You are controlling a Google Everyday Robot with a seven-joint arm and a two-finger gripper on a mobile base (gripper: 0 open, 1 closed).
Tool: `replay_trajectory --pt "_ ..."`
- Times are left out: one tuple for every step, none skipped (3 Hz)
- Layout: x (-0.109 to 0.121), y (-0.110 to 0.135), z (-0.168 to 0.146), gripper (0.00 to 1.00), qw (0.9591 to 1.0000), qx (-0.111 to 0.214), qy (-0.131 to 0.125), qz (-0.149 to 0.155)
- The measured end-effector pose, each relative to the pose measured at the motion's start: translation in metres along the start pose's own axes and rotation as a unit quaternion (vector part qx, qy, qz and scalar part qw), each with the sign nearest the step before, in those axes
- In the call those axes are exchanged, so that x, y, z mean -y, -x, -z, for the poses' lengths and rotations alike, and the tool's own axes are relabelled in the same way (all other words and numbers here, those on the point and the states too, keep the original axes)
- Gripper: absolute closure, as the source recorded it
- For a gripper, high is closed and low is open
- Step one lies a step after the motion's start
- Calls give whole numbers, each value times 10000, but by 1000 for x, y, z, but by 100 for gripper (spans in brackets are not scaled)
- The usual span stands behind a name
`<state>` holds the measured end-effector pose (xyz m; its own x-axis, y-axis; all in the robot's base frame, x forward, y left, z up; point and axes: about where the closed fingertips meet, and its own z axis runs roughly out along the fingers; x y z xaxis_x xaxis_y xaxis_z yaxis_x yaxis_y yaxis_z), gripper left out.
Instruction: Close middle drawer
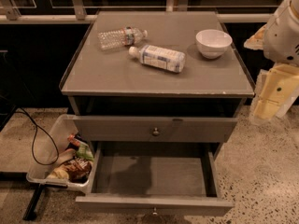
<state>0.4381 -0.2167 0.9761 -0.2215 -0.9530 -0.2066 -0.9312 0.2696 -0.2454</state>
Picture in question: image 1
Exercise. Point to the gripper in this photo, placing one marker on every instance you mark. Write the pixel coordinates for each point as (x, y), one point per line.
(282, 36)

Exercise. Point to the grey drawer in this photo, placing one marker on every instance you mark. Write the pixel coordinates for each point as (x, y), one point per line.
(154, 178)
(155, 129)

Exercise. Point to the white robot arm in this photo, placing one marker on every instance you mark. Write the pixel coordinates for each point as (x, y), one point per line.
(279, 38)

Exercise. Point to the grey drawer cabinet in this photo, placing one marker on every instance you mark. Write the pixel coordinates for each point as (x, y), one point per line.
(112, 83)

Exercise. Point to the grey top drawer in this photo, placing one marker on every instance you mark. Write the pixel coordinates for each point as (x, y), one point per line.
(155, 129)

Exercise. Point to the white ceramic bowl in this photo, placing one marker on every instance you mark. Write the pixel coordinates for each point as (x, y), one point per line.
(212, 43)

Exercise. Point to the white labelled plastic bottle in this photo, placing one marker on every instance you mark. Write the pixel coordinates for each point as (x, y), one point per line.
(166, 59)

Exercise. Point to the clear crushed water bottle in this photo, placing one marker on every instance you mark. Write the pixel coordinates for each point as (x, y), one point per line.
(122, 37)

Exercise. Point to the green snack bag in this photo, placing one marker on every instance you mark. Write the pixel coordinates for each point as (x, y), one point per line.
(84, 152)

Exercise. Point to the brown snack bag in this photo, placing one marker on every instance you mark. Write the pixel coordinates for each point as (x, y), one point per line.
(76, 170)

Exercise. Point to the clear plastic snack bin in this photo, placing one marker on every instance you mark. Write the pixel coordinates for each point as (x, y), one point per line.
(59, 145)

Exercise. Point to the metal railing frame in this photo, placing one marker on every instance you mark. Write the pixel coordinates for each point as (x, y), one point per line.
(83, 11)

